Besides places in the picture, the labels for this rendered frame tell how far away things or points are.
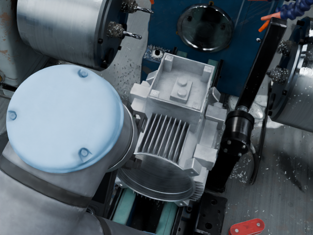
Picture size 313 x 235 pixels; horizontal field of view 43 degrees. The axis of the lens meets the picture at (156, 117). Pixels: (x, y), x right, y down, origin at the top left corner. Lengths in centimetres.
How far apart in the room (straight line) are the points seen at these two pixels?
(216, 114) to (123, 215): 27
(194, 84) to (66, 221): 48
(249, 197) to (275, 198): 6
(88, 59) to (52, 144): 62
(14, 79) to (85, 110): 78
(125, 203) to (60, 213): 49
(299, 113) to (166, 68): 31
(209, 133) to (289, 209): 37
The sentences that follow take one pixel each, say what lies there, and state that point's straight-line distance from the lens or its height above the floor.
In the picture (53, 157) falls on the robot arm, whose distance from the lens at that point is 31.
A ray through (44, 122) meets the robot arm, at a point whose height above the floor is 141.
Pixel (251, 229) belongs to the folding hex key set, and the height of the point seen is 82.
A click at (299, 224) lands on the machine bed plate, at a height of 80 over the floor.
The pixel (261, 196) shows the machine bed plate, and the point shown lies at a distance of 103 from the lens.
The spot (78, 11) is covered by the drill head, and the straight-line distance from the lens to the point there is 89.
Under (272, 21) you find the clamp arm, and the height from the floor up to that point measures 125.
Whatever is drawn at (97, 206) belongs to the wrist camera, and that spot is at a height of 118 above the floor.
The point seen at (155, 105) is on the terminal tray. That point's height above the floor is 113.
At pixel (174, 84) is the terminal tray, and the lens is 74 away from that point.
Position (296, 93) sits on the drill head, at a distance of 86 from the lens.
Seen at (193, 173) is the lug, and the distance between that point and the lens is 69.
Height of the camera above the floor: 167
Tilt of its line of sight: 52 degrees down
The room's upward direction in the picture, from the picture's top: 9 degrees clockwise
